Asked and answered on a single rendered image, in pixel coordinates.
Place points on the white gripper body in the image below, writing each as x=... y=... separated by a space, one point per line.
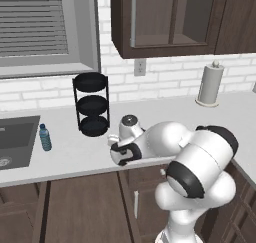
x=113 y=139

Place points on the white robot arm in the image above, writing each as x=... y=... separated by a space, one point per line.
x=200 y=160

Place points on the dark wood drawer front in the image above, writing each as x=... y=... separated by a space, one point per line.
x=145 y=177

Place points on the blue water bottle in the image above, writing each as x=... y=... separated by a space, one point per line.
x=45 y=140

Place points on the wide dark wood base cupboard door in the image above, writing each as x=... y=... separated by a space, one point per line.
x=86 y=210

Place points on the narrow dark wood base cupboard door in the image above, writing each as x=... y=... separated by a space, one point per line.
x=148 y=217

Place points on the dark grey sink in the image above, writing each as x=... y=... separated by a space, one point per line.
x=15 y=140

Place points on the white paper towel roll holder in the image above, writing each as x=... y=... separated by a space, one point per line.
x=210 y=83

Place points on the dark wood under-sink cupboard door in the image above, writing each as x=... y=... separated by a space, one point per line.
x=18 y=217

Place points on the dark wood glass cupboard door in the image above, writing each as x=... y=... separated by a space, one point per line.
x=166 y=20

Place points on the grey window blinds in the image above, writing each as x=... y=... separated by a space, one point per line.
x=31 y=20

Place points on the dark wood corner base cupboards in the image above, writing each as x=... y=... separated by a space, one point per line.
x=241 y=213

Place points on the dark wood plain cupboard door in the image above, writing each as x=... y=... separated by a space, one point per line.
x=238 y=18

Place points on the grey wall outlet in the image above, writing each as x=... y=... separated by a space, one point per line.
x=140 y=67

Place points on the grey window frame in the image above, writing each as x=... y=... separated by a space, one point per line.
x=83 y=27

